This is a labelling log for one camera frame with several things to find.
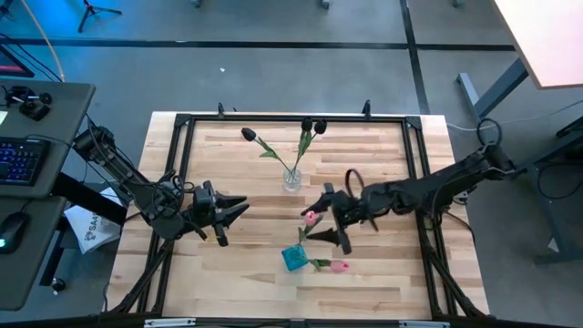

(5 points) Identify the silver metal bracket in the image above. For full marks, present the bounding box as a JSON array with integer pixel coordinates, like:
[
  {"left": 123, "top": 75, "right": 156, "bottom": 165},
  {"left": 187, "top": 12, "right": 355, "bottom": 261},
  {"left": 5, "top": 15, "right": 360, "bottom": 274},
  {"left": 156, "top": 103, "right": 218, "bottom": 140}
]
[
  {"left": 143, "top": 318, "right": 198, "bottom": 328},
  {"left": 398, "top": 320, "right": 452, "bottom": 328}
]

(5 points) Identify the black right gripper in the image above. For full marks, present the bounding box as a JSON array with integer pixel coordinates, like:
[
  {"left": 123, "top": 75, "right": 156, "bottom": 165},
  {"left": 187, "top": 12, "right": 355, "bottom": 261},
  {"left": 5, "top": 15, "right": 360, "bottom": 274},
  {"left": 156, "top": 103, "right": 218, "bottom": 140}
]
[{"left": 302, "top": 182, "right": 368, "bottom": 256}]

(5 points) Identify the pink artificial tulip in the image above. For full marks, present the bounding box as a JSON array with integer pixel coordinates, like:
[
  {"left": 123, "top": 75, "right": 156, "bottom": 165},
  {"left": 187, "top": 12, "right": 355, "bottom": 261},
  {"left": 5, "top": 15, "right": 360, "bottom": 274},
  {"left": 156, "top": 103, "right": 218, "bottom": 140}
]
[
  {"left": 302, "top": 256, "right": 352, "bottom": 275},
  {"left": 296, "top": 210, "right": 324, "bottom": 257}
]

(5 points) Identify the black aluminium table frame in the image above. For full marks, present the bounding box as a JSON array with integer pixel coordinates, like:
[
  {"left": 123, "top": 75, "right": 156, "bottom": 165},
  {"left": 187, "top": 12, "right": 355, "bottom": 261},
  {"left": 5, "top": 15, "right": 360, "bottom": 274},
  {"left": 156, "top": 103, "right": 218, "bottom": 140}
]
[{"left": 107, "top": 112, "right": 494, "bottom": 321}]

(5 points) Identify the black artificial tulip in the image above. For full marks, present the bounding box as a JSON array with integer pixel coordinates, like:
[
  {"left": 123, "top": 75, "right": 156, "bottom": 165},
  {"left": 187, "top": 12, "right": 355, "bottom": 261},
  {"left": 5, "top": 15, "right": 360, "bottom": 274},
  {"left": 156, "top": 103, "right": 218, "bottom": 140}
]
[
  {"left": 291, "top": 116, "right": 315, "bottom": 177},
  {"left": 295, "top": 118, "right": 329, "bottom": 177},
  {"left": 240, "top": 126, "right": 295, "bottom": 179}
]

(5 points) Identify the backlit black keyboard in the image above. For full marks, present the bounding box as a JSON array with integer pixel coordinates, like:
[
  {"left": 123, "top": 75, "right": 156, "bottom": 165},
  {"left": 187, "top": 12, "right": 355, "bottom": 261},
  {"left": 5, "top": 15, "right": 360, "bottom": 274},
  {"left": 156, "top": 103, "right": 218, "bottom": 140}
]
[{"left": 0, "top": 137, "right": 53, "bottom": 188}]

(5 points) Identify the dark computer monitor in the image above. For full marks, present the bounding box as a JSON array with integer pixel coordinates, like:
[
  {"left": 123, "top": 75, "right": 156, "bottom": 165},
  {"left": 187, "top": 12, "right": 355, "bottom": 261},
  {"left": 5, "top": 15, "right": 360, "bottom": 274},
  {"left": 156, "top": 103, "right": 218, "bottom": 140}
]
[{"left": 0, "top": 44, "right": 36, "bottom": 79}]

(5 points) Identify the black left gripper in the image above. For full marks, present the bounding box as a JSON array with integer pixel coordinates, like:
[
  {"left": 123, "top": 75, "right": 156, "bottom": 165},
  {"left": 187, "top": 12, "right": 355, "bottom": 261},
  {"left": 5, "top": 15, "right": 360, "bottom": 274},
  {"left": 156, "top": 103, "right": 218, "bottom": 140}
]
[{"left": 192, "top": 179, "right": 251, "bottom": 249}]

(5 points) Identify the white printed paper bag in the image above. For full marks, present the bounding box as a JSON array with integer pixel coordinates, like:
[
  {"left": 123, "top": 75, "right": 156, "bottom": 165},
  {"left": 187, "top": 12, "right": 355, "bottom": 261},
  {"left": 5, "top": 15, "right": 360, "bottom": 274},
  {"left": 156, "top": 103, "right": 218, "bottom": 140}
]
[{"left": 63, "top": 186, "right": 122, "bottom": 255}]

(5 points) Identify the grey desk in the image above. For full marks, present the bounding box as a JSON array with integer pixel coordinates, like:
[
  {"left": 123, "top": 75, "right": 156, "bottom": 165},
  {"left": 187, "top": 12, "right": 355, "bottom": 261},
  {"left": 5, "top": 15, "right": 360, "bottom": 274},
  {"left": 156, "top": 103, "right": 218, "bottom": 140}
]
[{"left": 0, "top": 77, "right": 97, "bottom": 313}]

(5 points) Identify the black equipment stand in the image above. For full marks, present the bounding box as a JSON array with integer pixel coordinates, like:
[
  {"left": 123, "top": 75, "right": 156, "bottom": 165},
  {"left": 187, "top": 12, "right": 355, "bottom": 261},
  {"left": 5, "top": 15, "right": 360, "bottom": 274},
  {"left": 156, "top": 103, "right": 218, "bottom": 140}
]
[{"left": 514, "top": 115, "right": 583, "bottom": 266}]

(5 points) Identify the clear glass vase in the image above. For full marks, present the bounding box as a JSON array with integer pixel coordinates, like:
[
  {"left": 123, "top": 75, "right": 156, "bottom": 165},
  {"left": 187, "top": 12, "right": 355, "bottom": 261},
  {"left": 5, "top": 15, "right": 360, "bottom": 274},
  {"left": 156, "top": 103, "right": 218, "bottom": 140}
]
[{"left": 282, "top": 166, "right": 303, "bottom": 192}]

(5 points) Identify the blue cut-glass vase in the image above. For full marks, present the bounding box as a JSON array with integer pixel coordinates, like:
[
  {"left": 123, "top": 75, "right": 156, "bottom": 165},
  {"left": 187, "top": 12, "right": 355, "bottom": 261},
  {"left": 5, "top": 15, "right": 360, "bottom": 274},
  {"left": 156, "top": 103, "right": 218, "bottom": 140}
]
[{"left": 280, "top": 244, "right": 311, "bottom": 273}]

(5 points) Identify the white table top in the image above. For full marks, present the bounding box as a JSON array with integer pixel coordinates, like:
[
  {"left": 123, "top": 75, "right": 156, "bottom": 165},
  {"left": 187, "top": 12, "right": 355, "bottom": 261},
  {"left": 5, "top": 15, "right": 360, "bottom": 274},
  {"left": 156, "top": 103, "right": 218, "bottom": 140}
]
[{"left": 493, "top": 0, "right": 583, "bottom": 89}]

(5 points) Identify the white floor cable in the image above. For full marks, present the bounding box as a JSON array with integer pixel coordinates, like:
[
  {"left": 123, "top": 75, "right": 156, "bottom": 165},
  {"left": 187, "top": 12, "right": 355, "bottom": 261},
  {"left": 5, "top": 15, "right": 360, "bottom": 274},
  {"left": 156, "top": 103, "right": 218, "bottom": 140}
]
[{"left": 445, "top": 98, "right": 583, "bottom": 134}]

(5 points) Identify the black clamp device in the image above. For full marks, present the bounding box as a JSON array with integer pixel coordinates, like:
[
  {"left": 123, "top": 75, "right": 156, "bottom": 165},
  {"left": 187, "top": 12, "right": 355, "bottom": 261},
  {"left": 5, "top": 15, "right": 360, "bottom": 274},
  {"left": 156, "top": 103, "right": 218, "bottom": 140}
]
[{"left": 3, "top": 85, "right": 54, "bottom": 122}]

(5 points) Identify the black tripod stand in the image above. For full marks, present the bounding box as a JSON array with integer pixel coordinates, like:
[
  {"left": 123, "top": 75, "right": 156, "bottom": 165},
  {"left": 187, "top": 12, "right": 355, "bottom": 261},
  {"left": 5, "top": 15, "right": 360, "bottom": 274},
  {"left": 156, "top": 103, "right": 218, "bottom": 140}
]
[{"left": 76, "top": 0, "right": 124, "bottom": 35}]

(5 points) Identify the black slanted bar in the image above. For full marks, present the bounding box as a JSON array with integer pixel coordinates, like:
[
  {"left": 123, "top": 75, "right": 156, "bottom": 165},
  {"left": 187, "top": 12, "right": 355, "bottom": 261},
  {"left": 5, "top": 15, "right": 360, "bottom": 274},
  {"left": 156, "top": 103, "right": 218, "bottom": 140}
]
[{"left": 50, "top": 171, "right": 129, "bottom": 226}]

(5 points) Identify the yellow cable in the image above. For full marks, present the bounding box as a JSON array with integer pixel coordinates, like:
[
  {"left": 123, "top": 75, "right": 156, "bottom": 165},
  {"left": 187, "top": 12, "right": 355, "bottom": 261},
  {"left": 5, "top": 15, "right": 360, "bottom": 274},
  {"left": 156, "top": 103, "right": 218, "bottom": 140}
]
[{"left": 18, "top": 0, "right": 65, "bottom": 83}]

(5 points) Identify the grey table leg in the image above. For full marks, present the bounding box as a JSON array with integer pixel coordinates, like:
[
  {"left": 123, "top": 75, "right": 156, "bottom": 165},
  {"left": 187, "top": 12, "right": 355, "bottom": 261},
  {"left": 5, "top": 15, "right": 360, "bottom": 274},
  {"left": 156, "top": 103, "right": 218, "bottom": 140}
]
[{"left": 455, "top": 57, "right": 531, "bottom": 161}]

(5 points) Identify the black computer mouse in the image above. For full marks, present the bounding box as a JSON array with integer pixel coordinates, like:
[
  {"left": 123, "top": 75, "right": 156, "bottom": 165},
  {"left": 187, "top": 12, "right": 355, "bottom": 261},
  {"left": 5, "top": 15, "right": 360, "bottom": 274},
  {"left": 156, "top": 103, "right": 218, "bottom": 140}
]
[{"left": 0, "top": 210, "right": 31, "bottom": 255}]

